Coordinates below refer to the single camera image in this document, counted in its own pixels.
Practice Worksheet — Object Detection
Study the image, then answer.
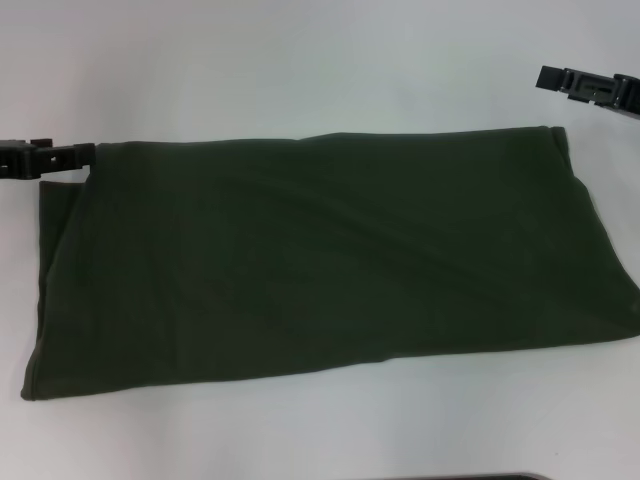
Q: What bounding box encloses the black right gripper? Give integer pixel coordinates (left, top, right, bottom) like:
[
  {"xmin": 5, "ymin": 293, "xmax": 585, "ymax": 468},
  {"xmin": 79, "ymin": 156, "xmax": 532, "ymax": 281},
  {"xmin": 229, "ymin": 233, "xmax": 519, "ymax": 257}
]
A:
[{"xmin": 535, "ymin": 64, "xmax": 640, "ymax": 121}]

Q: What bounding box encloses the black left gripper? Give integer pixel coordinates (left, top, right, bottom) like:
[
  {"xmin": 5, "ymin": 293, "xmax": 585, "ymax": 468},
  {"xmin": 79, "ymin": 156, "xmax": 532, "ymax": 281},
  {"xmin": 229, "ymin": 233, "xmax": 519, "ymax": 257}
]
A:
[{"xmin": 0, "ymin": 137, "xmax": 97, "ymax": 182}]

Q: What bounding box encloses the dark green FREE T-shirt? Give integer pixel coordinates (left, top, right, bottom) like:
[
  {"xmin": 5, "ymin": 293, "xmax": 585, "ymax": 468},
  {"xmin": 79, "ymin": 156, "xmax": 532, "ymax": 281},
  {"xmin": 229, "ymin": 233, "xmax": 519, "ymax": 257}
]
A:
[{"xmin": 18, "ymin": 125, "xmax": 640, "ymax": 404}]

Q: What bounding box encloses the dark grey torso edge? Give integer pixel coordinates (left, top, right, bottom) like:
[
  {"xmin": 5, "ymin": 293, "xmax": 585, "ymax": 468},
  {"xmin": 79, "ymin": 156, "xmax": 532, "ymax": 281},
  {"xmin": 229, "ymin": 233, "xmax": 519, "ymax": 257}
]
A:
[{"xmin": 449, "ymin": 471, "xmax": 569, "ymax": 480}]

